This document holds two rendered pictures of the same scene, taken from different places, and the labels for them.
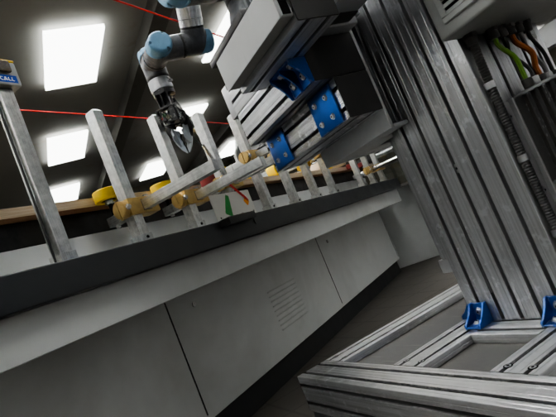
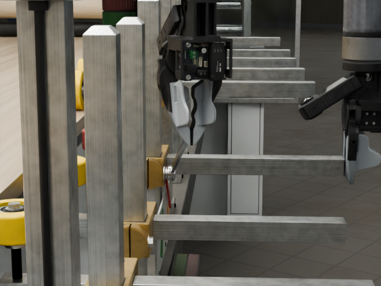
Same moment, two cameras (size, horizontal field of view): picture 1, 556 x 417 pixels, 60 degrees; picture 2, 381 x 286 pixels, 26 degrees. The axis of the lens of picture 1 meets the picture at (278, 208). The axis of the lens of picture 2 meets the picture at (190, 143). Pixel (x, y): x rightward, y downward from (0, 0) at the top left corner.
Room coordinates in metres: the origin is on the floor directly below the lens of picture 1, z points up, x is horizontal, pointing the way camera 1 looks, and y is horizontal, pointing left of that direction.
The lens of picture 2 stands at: (0.52, 0.68, 1.17)
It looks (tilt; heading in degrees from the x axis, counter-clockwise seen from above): 11 degrees down; 334
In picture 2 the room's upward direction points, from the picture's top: straight up
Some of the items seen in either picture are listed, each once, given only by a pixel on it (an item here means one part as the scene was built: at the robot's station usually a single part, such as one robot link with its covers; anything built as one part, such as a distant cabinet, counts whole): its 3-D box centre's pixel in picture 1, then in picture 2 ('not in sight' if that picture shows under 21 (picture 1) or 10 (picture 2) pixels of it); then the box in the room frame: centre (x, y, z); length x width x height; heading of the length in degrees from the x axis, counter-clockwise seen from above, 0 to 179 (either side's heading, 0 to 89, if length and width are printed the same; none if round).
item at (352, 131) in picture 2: not in sight; (352, 134); (1.64, -0.16, 0.91); 0.05 x 0.02 x 0.09; 151
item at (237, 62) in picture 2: not in sight; (200, 62); (2.46, -0.27, 0.95); 0.50 x 0.04 x 0.04; 61
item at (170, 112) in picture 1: (170, 109); (196, 35); (1.51, 0.20, 1.09); 0.09 x 0.08 x 0.12; 173
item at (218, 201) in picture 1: (234, 204); (164, 227); (1.75, 0.14, 0.75); 0.26 x 0.01 x 0.10; 151
